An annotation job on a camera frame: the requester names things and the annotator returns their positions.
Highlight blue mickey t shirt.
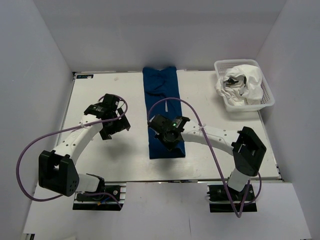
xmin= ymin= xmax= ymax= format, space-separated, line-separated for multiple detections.
xmin=142 ymin=66 xmax=186 ymax=159

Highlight white t shirt black print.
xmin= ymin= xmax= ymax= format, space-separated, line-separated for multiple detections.
xmin=215 ymin=74 xmax=247 ymax=106

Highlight white t shirt red print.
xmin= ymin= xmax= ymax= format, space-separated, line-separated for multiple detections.
xmin=224 ymin=64 xmax=263 ymax=105

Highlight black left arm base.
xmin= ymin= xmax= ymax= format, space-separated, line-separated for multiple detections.
xmin=72 ymin=182 xmax=127 ymax=212

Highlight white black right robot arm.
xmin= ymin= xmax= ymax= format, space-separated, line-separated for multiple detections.
xmin=148 ymin=114 xmax=267 ymax=192

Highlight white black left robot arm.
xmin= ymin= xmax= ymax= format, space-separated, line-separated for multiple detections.
xmin=38 ymin=93 xmax=131 ymax=197

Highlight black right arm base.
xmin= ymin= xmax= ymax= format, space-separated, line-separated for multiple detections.
xmin=206 ymin=184 xmax=258 ymax=213

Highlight blue label sticker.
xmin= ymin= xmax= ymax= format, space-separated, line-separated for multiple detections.
xmin=76 ymin=74 xmax=94 ymax=79

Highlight white plastic basket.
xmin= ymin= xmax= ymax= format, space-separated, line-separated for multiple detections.
xmin=214 ymin=59 xmax=275 ymax=112

